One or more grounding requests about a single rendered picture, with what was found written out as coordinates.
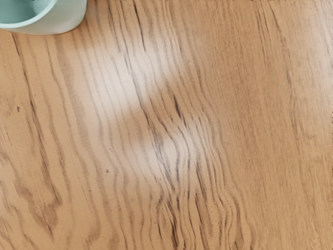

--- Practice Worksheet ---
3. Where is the pale mint green cup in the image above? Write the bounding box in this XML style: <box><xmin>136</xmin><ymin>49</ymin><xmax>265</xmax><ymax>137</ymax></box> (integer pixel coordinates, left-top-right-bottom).
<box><xmin>0</xmin><ymin>0</ymin><xmax>87</xmax><ymax>35</ymax></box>

